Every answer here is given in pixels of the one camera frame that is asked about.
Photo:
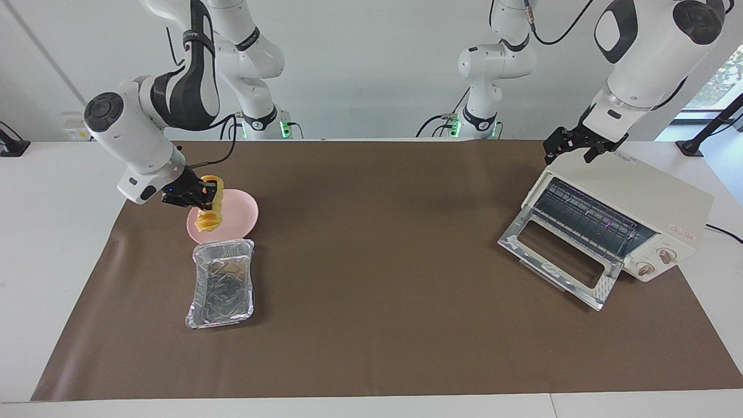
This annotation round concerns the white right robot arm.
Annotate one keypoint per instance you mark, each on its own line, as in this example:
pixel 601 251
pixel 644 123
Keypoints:
pixel 133 133

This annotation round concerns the white wall outlet box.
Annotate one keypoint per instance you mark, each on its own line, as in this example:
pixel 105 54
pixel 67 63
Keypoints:
pixel 72 130

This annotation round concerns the silver glass oven door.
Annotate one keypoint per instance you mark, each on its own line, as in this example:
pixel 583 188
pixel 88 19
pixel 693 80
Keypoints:
pixel 603 290

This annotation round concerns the black stand with pole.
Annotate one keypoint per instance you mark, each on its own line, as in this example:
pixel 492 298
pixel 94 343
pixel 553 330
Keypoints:
pixel 691 148

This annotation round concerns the brown paper table mat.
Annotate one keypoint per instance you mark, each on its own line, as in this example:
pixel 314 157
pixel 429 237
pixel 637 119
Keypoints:
pixel 371 290

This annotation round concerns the aluminium foil tray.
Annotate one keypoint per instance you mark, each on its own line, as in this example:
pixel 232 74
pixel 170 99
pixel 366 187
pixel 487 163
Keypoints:
pixel 223 284

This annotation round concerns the beige oven knob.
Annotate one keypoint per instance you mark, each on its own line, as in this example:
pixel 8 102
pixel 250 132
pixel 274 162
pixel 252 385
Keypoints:
pixel 644 269
pixel 667 256

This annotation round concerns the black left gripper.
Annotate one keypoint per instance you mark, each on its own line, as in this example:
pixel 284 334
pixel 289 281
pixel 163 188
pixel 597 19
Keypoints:
pixel 598 136

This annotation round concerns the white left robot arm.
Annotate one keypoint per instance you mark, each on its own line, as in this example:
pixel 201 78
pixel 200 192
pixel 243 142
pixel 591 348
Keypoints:
pixel 650 52

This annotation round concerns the pink round plate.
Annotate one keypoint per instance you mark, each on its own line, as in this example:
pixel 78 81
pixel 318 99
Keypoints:
pixel 241 215

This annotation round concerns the white toaster oven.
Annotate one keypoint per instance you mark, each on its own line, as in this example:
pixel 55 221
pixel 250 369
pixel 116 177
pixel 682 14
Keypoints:
pixel 667 203

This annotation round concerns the window with greenery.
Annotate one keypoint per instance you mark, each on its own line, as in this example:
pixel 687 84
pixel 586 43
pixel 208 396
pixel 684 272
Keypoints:
pixel 725 75

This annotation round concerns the black desk clamp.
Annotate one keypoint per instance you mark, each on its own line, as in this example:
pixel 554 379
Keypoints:
pixel 14 148

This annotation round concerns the sliced yellow bread loaf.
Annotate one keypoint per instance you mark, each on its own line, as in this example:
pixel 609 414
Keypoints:
pixel 209 223

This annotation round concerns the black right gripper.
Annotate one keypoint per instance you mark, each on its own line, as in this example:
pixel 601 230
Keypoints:
pixel 183 190

